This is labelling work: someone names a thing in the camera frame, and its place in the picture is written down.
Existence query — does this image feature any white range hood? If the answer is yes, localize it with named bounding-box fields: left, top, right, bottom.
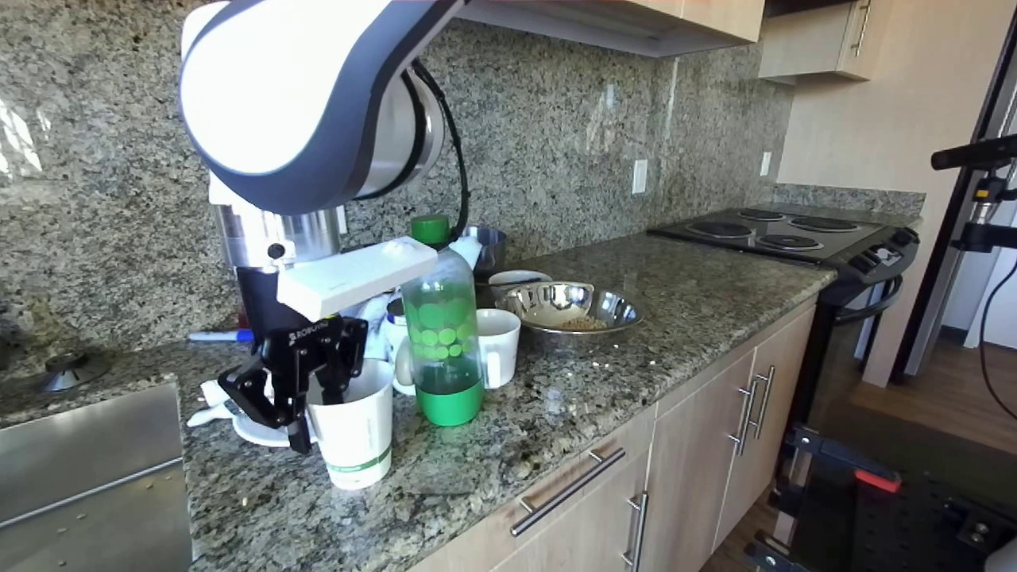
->
left=758, top=0, right=877, bottom=86

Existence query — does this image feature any steel kitchen sink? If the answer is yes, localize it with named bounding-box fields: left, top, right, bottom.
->
left=0, top=379, right=193, bottom=572

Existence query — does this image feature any white ceramic mug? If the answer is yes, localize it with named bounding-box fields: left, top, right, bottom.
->
left=391, top=305, right=525, bottom=397

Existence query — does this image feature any white paper napkin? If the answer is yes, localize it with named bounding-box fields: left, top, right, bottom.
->
left=183, top=379, right=243, bottom=433

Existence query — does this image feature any black tripod stand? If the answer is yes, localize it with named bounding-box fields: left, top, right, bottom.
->
left=927, top=133, right=1017, bottom=257

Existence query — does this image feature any silver metal dish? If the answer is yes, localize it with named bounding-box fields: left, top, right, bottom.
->
left=492, top=278, right=642, bottom=358

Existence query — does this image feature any blue marker pen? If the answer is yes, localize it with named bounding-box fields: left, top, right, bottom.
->
left=183, top=327, right=257, bottom=349

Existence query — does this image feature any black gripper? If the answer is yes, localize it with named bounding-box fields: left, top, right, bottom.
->
left=217, top=262, right=372, bottom=457

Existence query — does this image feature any thin black hanging cable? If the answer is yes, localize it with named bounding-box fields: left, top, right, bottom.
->
left=977, top=259, right=1017, bottom=427

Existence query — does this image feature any metal cabinet door handle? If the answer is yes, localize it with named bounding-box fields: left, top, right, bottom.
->
left=621, top=485, right=653, bottom=572
left=746, top=362, right=781, bottom=447
left=728, top=376, right=759, bottom=462

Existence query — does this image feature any metal drawer handle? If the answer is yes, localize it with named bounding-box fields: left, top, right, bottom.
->
left=505, top=439, right=629, bottom=544

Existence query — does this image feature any black cart with red part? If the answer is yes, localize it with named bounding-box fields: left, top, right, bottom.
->
left=744, top=421, right=1017, bottom=572

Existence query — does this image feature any black electric stove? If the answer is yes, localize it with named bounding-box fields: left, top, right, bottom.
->
left=644, top=204, right=922, bottom=427

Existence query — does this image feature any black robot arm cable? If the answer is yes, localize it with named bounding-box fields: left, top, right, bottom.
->
left=406, top=57, right=474, bottom=240

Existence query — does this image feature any white flat plate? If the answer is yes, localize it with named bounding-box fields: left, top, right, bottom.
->
left=225, top=405, right=313, bottom=452

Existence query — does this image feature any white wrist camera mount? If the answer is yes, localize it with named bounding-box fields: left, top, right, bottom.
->
left=275, top=232, right=443, bottom=321

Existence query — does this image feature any green plastic bottle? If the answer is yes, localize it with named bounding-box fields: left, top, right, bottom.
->
left=398, top=212, right=486, bottom=433

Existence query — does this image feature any white ceramic bowl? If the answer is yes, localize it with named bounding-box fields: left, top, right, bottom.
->
left=486, top=267, right=554, bottom=308

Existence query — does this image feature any wooden base cabinet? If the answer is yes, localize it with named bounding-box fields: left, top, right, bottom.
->
left=410, top=299, right=821, bottom=572

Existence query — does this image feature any white paper cup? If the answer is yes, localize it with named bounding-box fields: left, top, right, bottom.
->
left=301, top=358, right=398, bottom=493

